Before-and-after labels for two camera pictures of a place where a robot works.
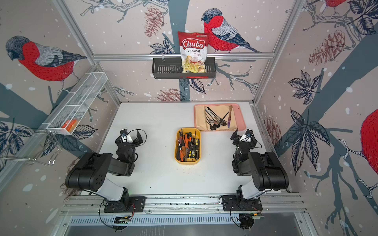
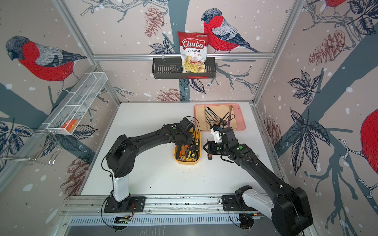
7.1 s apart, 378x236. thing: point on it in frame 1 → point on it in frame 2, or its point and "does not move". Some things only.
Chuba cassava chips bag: (193, 47) does not move
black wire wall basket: (171, 68) does not move
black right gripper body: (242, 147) → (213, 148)
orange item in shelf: (69, 125) does not move
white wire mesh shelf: (68, 117) does not move
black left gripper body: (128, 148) → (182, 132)
